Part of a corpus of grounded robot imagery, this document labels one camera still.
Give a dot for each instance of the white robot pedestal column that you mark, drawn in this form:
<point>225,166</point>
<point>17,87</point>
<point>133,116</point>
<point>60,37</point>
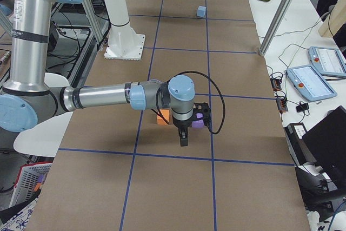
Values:
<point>123,42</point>

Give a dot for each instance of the wooden plank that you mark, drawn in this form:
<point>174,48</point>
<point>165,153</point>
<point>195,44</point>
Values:
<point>335,19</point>

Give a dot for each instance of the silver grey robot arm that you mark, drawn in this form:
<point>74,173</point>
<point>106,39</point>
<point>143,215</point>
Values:
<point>27,101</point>

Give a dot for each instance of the far blue teach pendant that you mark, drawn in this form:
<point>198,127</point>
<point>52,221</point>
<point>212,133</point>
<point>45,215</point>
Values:
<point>328,61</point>

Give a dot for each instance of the orange terminal block strip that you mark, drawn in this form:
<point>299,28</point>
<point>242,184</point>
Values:
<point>280,95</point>

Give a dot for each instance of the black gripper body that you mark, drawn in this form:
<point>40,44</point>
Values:
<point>181,125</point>

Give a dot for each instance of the orange foam block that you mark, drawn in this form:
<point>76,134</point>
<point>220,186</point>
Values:
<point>163,117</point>

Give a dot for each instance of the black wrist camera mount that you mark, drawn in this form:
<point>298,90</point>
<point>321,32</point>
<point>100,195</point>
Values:
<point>205,110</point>

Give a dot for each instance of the aluminium frame post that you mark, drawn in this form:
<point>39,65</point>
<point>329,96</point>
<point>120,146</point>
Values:
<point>275,23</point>

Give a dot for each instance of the white perforated basket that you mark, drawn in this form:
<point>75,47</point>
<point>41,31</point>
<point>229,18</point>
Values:
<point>26,181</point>

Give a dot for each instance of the blue teach pendant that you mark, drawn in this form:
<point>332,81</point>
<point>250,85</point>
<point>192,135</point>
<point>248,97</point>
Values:
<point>310,83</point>
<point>328,61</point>

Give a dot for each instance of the light blue foam block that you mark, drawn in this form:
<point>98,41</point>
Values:
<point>201,11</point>

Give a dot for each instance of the black box with label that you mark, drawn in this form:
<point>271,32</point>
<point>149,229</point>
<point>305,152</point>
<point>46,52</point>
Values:
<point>298,149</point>

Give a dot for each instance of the purple foam block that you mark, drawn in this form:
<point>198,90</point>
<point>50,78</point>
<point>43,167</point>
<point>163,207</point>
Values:
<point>199,123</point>

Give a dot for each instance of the near blue teach pendant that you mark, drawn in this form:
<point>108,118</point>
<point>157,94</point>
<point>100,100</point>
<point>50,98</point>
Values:
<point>310,83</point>

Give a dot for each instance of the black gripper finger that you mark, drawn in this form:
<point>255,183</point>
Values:
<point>183,135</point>

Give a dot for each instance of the black power adapter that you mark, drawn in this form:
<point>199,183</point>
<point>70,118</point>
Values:
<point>302,107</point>

